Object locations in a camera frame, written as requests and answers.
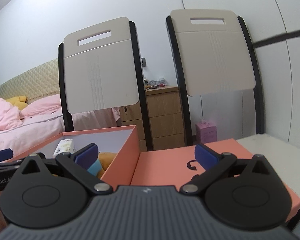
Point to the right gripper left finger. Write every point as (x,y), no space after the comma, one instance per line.
(76,166)

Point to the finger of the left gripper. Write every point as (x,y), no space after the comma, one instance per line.
(6,154)

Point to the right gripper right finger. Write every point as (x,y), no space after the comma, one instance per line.
(215,165)

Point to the white tissue pack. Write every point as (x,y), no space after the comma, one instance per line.
(65,145)

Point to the orange plush toy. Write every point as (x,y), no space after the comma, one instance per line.
(99,167)

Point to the salmon pink box lid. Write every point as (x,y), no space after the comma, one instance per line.
(177,166)

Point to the pink carton on floor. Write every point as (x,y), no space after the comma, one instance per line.
(206,132)

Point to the bed with pink sheet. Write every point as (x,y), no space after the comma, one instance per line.
(39,128)

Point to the pink crumpled duvet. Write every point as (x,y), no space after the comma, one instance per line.
(9,116)

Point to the salmon pink open box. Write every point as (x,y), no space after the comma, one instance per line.
(122,141)

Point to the yellow plush toy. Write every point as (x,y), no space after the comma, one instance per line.
(18,101)

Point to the pink pillow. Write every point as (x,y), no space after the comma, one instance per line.
(46,105)

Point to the wooden drawer cabinet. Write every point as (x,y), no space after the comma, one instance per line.
(165,120)

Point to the beige quilted headboard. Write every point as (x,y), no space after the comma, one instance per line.
(37,83)

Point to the small items on cabinet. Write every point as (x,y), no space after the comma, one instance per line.
(154,84)

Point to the beige chair right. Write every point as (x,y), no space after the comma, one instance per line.
(213,52)

